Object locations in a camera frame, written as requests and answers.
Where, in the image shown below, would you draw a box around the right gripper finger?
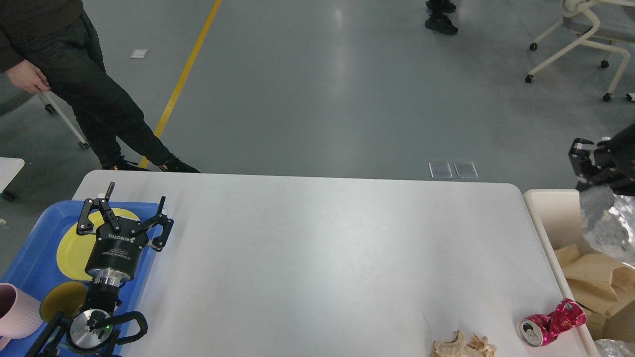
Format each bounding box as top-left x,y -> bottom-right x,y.
569,138 -> 616,192

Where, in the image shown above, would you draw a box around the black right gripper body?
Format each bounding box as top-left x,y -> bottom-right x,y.
603,124 -> 635,196

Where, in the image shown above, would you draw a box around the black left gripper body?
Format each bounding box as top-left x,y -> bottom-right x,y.
84,216 -> 149,287

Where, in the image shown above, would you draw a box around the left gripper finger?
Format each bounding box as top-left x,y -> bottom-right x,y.
75,182 -> 125,236
134,196 -> 174,252

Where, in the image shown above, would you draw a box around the yellow round plate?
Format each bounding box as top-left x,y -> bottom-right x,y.
57,208 -> 140,282

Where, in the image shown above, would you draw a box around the foil container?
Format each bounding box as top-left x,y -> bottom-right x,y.
579,185 -> 635,269

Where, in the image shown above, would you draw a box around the dark green mug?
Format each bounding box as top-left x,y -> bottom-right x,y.
39,281 -> 88,323

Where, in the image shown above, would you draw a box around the crushed red can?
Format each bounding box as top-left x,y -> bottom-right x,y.
517,298 -> 587,347

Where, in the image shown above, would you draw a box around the brown paper ball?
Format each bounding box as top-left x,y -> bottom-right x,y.
432,330 -> 497,357

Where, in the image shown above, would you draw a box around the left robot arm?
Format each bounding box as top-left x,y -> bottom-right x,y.
26,182 -> 173,357

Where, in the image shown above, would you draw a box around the beige plastic bin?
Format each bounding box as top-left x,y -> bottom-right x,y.
524,188 -> 635,357

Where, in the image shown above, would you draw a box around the blue plastic tray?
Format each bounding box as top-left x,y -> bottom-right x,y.
0,200 -> 157,357

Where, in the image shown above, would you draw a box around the pink mug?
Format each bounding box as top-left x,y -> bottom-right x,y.
0,283 -> 43,350

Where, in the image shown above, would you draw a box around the white office chair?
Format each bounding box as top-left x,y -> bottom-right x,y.
525,0 -> 635,102

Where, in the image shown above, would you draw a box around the grey chair left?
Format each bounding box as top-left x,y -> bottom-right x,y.
0,84 -> 90,151

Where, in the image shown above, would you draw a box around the floor outlet cover plates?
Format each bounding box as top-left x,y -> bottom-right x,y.
428,161 -> 479,180

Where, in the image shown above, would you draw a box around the person in black shoes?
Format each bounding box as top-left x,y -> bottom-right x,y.
424,0 -> 458,35

